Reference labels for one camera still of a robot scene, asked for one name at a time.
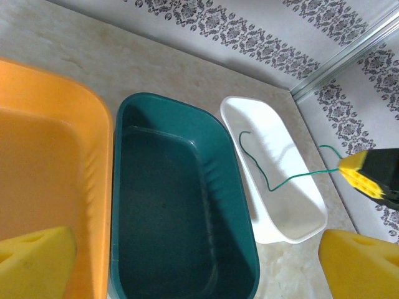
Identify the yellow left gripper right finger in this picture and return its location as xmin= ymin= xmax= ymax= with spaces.
xmin=318 ymin=229 xmax=399 ymax=299

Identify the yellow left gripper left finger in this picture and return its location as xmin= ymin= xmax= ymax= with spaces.
xmin=0 ymin=226 xmax=78 ymax=299

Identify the thin green cable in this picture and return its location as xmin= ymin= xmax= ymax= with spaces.
xmin=239 ymin=130 xmax=347 ymax=192

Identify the white plastic bin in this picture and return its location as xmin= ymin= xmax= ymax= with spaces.
xmin=219 ymin=96 xmax=327 ymax=245

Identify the orange plastic bin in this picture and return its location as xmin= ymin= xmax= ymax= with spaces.
xmin=0 ymin=57 xmax=113 ymax=299

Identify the teal plastic bin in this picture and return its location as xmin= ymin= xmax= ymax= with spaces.
xmin=107 ymin=92 xmax=261 ymax=299

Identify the aluminium frame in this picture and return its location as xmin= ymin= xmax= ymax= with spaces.
xmin=289 ymin=6 xmax=399 ymax=102

